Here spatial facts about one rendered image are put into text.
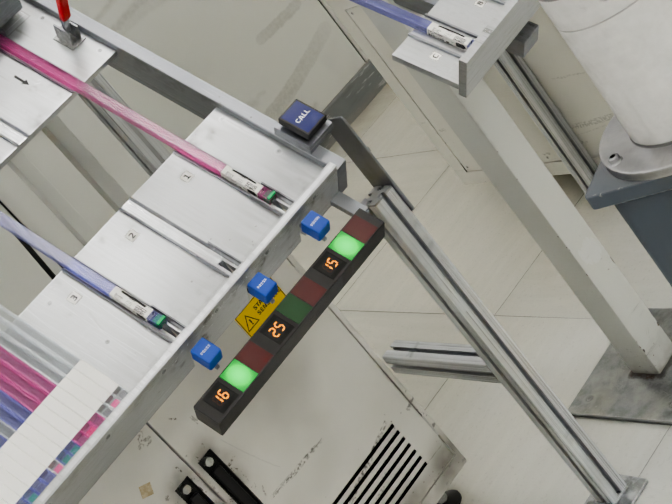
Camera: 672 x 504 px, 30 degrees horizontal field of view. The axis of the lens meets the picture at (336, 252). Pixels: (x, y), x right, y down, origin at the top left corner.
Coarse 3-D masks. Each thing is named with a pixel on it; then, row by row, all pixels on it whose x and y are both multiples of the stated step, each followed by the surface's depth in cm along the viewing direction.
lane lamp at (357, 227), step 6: (354, 216) 160; (348, 222) 160; (354, 222) 160; (360, 222) 160; (366, 222) 160; (348, 228) 159; (354, 228) 159; (360, 228) 159; (366, 228) 159; (372, 228) 159; (354, 234) 159; (360, 234) 159; (366, 234) 159; (372, 234) 159; (360, 240) 158; (366, 240) 158
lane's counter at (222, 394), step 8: (216, 384) 149; (208, 392) 148; (216, 392) 148; (224, 392) 148; (232, 392) 148; (208, 400) 147; (216, 400) 147; (224, 400) 147; (232, 400) 147; (216, 408) 147; (224, 408) 147
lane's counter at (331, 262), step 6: (324, 258) 157; (330, 258) 157; (336, 258) 157; (318, 264) 157; (324, 264) 157; (330, 264) 157; (336, 264) 157; (342, 264) 157; (318, 270) 156; (324, 270) 156; (330, 270) 156; (336, 270) 156; (330, 276) 156
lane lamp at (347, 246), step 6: (342, 234) 159; (336, 240) 158; (342, 240) 158; (348, 240) 158; (354, 240) 158; (330, 246) 158; (336, 246) 158; (342, 246) 158; (348, 246) 158; (354, 246) 158; (360, 246) 158; (342, 252) 157; (348, 252) 157; (354, 252) 157; (348, 258) 157
